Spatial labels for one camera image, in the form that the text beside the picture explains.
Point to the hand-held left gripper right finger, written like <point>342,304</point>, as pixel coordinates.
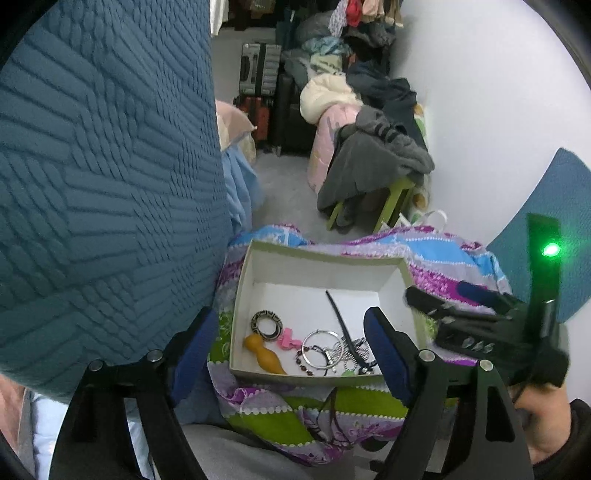
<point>388,357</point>

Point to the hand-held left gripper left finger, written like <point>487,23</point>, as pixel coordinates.
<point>194,357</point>

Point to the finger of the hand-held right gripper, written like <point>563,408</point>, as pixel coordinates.
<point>485,295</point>
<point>471,332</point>

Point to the small green pendant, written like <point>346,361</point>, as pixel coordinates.
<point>349,373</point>

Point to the small silver pendant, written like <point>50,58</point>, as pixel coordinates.
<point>328,354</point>

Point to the black hair stick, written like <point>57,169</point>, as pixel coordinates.
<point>339,318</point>

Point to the orange gourd pendant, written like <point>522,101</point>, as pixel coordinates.
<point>265,355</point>

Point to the patterned round bangle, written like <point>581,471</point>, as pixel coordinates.
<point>255,318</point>

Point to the thin silver hoop bangle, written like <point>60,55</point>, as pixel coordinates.
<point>305,344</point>

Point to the pink hair clip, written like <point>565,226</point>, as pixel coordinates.
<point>288,340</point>

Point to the white cardboard box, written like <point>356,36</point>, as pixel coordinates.
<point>295,300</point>

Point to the person's right forearm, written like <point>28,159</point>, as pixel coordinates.
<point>579,457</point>

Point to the person's right hand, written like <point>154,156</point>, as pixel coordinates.
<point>549,424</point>

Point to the colourful striped blanket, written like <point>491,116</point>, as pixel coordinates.
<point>277,410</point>

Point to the grey cloth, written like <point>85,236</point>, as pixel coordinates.
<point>240,454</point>

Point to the floral green board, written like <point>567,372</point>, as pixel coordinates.
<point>421,198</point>

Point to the green plastic stool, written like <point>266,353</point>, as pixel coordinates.
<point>390,201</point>

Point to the light blue bedsheet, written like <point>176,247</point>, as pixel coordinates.
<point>46,438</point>

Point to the blue bed skirt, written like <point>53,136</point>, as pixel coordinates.
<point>240,184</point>

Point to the grey striped hoodie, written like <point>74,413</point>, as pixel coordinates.
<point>369,157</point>

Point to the pink beige blanket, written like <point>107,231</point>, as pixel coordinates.
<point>9,401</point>

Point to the pink quilt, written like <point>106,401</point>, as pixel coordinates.
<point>325,147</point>

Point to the navy garment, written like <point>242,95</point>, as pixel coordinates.
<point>388,97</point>

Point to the checkered beige pillow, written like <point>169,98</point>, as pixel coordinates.
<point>231,124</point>

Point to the red suitcase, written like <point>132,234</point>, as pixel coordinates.
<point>256,115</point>

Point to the cream quilt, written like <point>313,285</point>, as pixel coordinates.
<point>328,94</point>

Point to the black suitcase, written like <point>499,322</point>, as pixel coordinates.
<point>291,115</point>

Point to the dark grey garment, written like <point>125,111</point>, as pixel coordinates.
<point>369,33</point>

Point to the light blue garment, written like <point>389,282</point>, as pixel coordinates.
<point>323,48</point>

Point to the silver suitcase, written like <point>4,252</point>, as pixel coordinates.
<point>258,69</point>

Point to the hanging socks and underwear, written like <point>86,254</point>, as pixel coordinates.
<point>364,9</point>

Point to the dark hanging clothes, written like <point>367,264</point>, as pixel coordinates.
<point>254,4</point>

